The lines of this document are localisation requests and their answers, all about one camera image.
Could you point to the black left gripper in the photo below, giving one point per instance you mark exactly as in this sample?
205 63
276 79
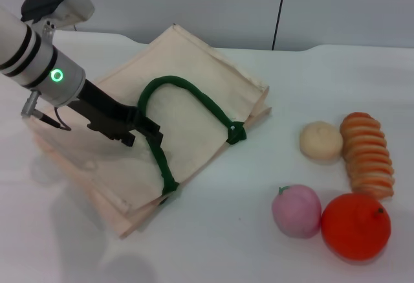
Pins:
106 114

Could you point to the orange toy fruit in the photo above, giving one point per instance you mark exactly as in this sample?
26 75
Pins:
352 228

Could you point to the pink peach toy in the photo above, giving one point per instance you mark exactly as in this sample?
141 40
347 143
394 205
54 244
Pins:
296 213

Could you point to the round beige bun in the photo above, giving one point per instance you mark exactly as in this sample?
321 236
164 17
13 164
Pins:
320 140

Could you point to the ridged orange bread loaf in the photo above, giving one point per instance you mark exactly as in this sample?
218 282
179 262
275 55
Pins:
367 153

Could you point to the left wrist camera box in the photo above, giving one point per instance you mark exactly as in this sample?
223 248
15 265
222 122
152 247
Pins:
64 3

